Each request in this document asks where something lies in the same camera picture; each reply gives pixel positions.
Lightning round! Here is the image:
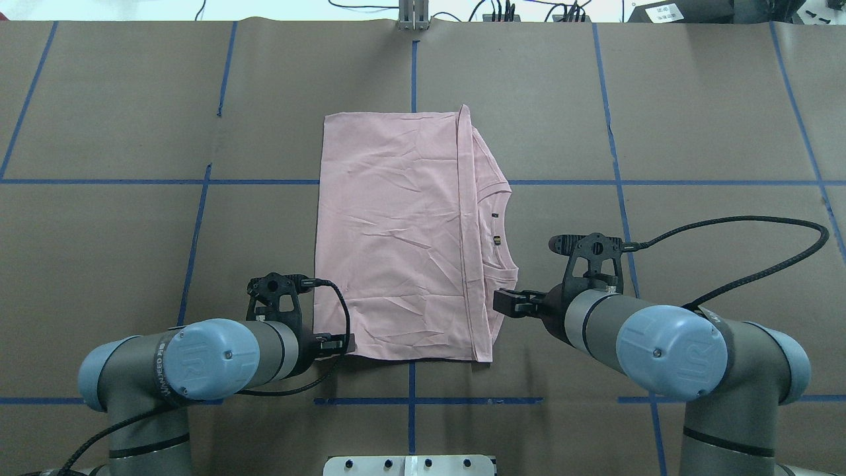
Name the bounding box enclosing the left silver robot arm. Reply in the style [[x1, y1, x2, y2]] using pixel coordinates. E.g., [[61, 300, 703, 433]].
[[58, 319, 354, 475]]

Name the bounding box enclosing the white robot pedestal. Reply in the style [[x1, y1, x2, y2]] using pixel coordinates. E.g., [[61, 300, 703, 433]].
[[323, 454, 498, 475]]

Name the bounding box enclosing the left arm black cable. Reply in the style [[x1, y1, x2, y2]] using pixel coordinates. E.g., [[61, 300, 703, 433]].
[[56, 278, 352, 476]]

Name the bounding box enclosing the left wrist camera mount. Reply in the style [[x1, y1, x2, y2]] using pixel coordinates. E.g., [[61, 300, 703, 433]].
[[246, 273, 313, 328]]

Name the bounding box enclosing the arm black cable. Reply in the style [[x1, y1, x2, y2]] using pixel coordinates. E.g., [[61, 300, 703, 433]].
[[56, 278, 352, 476], [625, 216, 830, 311]]

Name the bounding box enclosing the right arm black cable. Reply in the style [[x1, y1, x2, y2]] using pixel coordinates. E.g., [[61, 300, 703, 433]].
[[625, 216, 830, 311]]

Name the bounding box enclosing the brown paper table cover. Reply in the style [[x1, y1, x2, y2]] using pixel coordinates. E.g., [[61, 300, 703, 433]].
[[2, 18, 844, 475]]

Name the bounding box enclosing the aluminium frame post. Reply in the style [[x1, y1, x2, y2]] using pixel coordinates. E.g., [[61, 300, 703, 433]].
[[397, 0, 431, 31]]

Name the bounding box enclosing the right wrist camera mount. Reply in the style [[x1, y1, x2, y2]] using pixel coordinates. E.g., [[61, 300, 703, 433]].
[[548, 233, 641, 294]]

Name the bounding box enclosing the pink t-shirt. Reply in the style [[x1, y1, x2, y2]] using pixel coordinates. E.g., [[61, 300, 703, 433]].
[[315, 106, 519, 364]]

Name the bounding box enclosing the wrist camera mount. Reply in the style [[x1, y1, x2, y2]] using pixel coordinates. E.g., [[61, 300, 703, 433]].
[[246, 273, 313, 328], [548, 233, 641, 294]]

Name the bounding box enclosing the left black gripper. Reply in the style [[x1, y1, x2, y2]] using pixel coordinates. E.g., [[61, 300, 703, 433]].
[[294, 325, 357, 376]]

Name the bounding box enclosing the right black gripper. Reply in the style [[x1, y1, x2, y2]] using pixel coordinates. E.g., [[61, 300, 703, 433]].
[[493, 284, 575, 344]]

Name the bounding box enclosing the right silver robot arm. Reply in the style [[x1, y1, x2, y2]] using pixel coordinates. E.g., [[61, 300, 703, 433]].
[[493, 286, 812, 475]]

